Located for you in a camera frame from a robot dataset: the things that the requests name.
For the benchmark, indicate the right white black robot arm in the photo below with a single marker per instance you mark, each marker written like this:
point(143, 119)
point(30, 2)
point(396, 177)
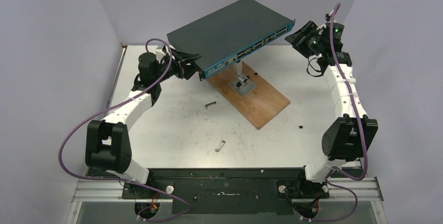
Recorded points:
point(350, 135)

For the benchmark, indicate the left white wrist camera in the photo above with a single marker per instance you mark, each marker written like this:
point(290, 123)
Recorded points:
point(161, 51)

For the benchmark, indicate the metal switch mounting stand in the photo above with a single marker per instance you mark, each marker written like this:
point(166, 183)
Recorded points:
point(242, 84)

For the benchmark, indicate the aluminium frame rail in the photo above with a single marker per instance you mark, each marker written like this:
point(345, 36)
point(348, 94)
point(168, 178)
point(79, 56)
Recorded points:
point(113, 191)

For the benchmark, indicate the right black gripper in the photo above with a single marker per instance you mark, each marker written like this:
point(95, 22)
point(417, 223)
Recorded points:
point(294, 38)

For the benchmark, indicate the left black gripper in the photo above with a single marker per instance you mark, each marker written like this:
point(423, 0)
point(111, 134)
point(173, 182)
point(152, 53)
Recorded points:
point(184, 68)

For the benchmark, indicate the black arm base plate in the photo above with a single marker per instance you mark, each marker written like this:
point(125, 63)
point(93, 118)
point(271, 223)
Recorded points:
point(283, 191)

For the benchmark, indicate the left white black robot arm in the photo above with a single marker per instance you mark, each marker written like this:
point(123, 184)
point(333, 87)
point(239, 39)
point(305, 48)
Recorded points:
point(108, 145)

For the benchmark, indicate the wooden base board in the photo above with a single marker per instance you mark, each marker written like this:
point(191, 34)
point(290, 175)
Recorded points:
point(260, 105)

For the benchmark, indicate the teal grey network switch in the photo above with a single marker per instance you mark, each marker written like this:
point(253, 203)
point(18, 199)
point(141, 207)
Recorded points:
point(229, 34)

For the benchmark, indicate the dark transceiver module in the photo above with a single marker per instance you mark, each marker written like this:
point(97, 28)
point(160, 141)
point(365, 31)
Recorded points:
point(210, 104)

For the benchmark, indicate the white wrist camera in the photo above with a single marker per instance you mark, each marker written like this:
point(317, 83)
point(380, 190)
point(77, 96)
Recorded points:
point(161, 51)
point(329, 21)

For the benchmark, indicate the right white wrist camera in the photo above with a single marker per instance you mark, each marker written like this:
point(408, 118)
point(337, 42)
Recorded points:
point(329, 21)

